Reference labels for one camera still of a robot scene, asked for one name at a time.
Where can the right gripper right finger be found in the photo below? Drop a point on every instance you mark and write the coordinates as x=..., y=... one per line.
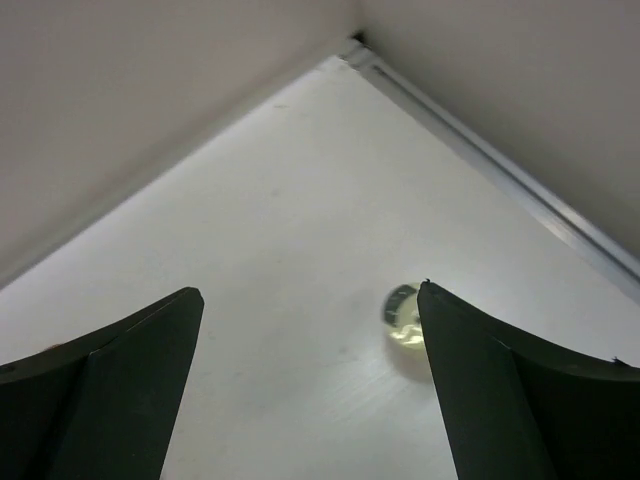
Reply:
x=516, y=406

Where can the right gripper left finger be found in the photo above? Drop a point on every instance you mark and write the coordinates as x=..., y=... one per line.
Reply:
x=102, y=406

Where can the yellow-cap bottle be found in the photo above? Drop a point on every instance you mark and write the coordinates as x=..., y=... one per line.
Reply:
x=404, y=341

